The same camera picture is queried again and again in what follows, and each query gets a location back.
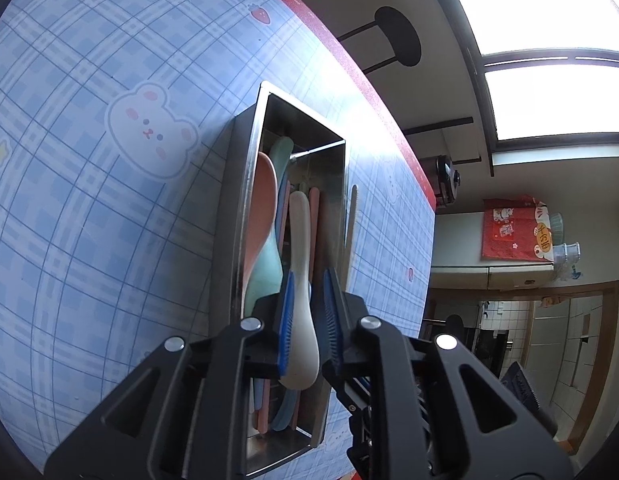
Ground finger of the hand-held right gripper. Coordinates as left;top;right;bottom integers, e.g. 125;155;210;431
323;365;379;467
503;360;559;440

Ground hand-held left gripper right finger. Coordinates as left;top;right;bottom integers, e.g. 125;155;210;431
323;267;575;480

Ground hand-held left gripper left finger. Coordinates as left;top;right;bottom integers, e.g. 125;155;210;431
44;270;296;480

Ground green spoon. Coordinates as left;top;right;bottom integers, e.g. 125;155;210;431
245;240;284;321

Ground white spoon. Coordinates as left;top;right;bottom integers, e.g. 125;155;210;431
278;190;321;391

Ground pink chopstick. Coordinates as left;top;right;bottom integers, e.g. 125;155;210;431
307;186;321;286

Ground white chopstick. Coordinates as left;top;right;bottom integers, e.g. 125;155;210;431
344;184;359;282

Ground metal utensil tray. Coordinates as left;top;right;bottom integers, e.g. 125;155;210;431
209;80;351;478

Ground pink spoon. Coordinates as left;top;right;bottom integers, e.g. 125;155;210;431
244;151;280;281

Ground blue spoon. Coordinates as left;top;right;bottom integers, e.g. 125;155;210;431
268;136;296;432

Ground black chair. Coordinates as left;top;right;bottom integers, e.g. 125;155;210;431
423;314;466;338

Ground clear plastic containers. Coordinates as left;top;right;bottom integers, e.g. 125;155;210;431
548;211;584;281

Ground white refrigerator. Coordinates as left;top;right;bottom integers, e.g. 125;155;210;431
428;210;565;292

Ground red printed cloth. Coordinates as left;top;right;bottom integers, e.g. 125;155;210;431
482;196;554;262

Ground black pressure cooker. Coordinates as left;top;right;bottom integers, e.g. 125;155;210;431
420;154;463;209

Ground black metal rack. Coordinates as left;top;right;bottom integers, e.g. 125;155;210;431
403;116;493;167

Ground blue plaid table mat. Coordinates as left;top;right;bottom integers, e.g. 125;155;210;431
0;0;437;480

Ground black framed window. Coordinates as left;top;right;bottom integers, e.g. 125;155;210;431
429;0;619;178

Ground black round stool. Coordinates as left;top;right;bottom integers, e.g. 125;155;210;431
337;6;423;75

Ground wooden door frame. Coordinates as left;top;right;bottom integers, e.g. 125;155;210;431
519;281;619;456

